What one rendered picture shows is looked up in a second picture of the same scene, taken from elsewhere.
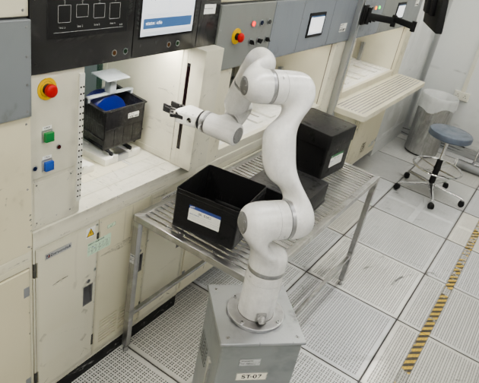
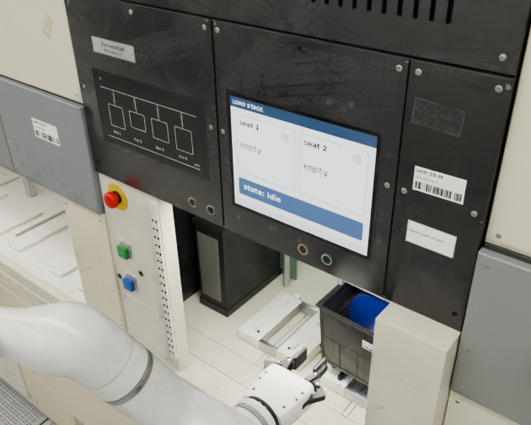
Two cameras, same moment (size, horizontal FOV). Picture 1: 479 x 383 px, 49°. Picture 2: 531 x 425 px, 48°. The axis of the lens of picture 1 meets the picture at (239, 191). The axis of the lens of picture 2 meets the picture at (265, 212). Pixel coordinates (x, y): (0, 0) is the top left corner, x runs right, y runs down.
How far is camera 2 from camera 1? 2.06 m
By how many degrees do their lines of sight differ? 84
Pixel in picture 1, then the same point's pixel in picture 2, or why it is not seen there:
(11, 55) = (70, 138)
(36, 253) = not seen: hidden behind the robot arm
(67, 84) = (139, 206)
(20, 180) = (104, 274)
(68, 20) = (121, 126)
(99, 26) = (163, 153)
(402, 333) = not seen: outside the picture
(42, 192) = (132, 309)
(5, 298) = not seen: hidden behind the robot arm
